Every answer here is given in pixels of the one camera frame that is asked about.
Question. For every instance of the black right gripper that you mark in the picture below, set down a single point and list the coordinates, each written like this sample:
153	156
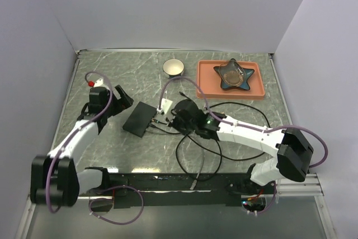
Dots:
173	122

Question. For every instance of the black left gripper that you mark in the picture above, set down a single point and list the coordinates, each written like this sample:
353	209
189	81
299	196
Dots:
122	103

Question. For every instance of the black network switch box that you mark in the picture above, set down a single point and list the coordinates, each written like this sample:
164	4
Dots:
140	119

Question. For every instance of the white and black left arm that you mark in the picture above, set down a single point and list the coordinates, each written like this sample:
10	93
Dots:
54	179

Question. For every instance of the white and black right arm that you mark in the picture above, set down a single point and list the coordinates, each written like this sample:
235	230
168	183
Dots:
290	151

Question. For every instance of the salmon pink tray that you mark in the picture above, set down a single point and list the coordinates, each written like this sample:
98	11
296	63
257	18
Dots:
209	81

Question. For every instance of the small white teal bowl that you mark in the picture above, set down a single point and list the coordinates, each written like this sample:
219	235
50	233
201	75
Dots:
173	68

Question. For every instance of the dark blue star dish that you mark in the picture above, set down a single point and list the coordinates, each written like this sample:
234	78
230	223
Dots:
245	86

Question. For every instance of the clear glass bowl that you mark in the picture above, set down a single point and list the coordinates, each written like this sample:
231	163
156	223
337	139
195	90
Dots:
232	73

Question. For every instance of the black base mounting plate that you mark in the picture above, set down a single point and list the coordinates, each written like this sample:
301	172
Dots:
173	189

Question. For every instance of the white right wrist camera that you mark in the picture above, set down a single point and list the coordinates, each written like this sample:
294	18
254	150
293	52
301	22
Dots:
165	108

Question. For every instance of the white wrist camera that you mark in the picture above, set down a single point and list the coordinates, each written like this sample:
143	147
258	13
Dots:
165	108
98	83

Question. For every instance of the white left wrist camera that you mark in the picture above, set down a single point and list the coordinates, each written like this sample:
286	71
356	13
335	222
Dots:
98	83

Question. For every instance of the aluminium frame rail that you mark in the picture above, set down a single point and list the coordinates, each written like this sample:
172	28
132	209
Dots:
284	187

